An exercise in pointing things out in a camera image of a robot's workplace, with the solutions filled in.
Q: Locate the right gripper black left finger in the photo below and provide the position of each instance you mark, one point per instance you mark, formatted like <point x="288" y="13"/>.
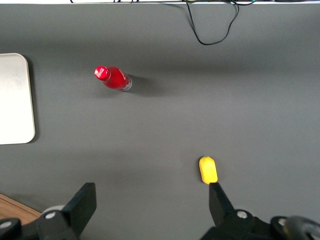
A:
<point x="80" y="205"/>

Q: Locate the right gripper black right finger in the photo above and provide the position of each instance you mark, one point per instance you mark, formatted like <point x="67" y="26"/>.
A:
<point x="220" y="207"/>

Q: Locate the beige plastic tray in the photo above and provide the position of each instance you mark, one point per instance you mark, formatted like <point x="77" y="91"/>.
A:
<point x="13" y="100"/>

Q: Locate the small yellow plastic block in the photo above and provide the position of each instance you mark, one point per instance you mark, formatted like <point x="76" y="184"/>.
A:
<point x="208" y="170"/>

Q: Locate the wooden table edge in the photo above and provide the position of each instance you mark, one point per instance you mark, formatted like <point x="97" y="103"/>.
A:
<point x="15" y="207"/>

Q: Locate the red cola bottle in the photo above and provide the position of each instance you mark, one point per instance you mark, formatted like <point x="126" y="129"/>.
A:
<point x="113" y="78"/>

